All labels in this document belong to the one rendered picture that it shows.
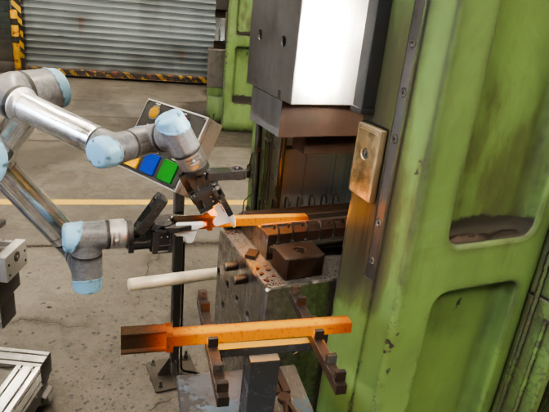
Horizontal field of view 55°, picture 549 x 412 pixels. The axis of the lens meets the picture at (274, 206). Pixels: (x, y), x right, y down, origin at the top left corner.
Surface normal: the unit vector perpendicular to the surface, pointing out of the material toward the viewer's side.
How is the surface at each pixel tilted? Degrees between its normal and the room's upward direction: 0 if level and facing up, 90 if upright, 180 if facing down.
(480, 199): 89
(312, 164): 90
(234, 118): 90
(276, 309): 90
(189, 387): 0
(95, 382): 0
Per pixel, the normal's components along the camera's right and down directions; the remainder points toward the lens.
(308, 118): 0.41, 0.38
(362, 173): -0.91, 0.07
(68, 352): 0.10, -0.92
